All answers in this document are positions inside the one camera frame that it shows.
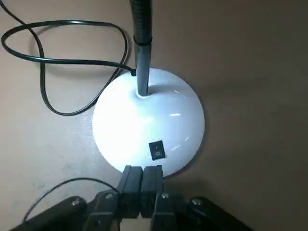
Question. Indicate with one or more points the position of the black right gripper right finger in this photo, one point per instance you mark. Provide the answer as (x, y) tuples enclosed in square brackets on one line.
[(152, 180)]

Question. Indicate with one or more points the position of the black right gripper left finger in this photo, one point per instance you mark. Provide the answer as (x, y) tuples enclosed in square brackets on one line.
[(132, 180)]

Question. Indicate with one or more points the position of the black rocker switch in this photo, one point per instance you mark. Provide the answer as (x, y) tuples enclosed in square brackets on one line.
[(157, 150)]

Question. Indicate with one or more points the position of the white desk lamp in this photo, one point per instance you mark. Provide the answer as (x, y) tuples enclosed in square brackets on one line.
[(144, 120)]

